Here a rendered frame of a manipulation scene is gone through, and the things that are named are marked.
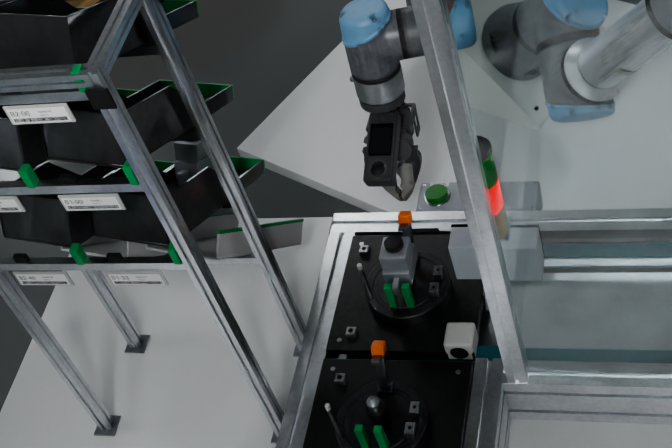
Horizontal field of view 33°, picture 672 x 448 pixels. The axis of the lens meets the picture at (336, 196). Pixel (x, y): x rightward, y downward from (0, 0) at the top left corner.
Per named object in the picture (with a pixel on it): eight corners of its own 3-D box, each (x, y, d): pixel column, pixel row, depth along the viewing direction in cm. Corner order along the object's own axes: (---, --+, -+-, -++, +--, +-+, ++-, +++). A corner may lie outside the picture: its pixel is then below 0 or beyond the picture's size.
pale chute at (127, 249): (159, 236, 208) (160, 211, 208) (221, 245, 203) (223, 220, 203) (59, 250, 183) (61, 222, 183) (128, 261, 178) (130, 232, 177)
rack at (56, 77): (131, 335, 211) (-90, -12, 155) (319, 338, 200) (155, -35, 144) (93, 435, 198) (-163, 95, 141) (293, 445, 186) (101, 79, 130)
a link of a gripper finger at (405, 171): (426, 180, 191) (417, 138, 185) (420, 205, 187) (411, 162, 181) (407, 180, 192) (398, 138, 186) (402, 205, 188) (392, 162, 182)
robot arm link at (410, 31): (464, -37, 165) (389, -22, 167) (477, 37, 163) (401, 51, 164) (467, -17, 173) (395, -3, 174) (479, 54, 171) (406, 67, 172)
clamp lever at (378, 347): (380, 382, 174) (372, 339, 171) (393, 382, 173) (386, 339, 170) (374, 396, 171) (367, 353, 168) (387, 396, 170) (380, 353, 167)
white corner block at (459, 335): (450, 336, 182) (446, 320, 179) (479, 336, 181) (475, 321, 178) (446, 360, 179) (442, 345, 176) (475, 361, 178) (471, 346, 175)
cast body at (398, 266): (392, 254, 187) (382, 226, 182) (418, 254, 185) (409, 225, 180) (383, 295, 181) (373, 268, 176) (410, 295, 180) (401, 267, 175)
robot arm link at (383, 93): (396, 84, 169) (343, 86, 172) (401, 108, 172) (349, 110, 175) (404, 53, 175) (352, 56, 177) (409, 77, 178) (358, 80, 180)
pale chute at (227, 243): (235, 235, 204) (237, 210, 203) (301, 244, 198) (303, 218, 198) (144, 249, 178) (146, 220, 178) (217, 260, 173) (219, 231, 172)
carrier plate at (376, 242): (355, 242, 201) (352, 234, 199) (492, 241, 193) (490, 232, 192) (328, 357, 185) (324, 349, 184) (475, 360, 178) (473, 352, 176)
